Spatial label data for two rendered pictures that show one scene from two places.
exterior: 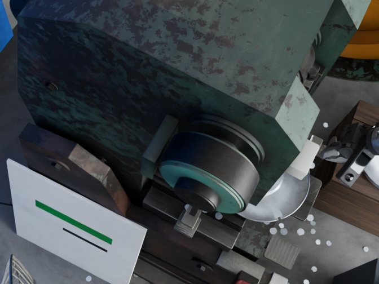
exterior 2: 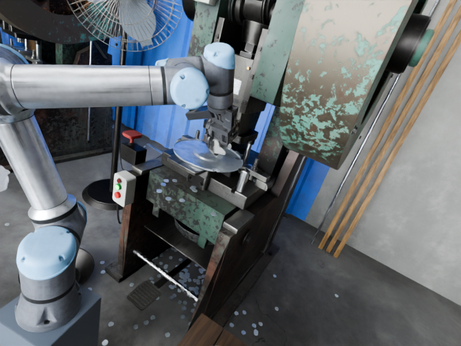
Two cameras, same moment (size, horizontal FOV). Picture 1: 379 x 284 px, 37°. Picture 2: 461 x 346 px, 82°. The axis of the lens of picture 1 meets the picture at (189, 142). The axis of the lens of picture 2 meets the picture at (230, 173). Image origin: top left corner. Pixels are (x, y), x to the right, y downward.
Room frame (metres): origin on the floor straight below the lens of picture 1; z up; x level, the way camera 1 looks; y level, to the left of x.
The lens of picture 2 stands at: (0.93, -1.19, 1.21)
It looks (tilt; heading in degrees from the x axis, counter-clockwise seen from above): 25 degrees down; 102
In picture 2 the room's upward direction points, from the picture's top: 17 degrees clockwise
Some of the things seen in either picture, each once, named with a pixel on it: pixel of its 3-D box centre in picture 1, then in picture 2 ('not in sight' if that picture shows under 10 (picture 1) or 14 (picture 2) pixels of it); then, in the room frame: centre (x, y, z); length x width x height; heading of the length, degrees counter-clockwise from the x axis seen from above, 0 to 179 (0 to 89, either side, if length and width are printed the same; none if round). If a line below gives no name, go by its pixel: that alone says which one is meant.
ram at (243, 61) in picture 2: not in sight; (235, 92); (0.63, -0.15, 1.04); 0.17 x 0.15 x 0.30; 78
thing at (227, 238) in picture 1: (217, 165); (219, 169); (0.64, -0.11, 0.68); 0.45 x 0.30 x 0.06; 168
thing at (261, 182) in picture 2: not in sight; (255, 169); (0.80, -0.14, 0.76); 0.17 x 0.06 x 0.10; 168
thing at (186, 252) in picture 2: not in sight; (203, 229); (0.64, -0.10, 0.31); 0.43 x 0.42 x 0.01; 168
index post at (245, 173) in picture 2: not in sight; (243, 179); (0.78, -0.27, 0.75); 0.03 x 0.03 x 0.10; 78
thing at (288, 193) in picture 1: (261, 173); (208, 154); (0.61, -0.23, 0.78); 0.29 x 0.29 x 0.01
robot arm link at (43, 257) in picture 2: not in sight; (49, 259); (0.47, -0.82, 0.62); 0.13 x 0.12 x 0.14; 126
